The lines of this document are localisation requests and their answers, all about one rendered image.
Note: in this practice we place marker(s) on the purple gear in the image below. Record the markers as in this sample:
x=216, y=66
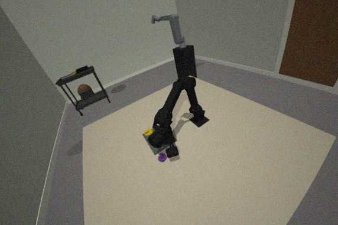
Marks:
x=162, y=157

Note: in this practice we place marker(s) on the yellow gear with black stripe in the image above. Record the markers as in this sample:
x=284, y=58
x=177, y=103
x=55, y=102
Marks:
x=148, y=133

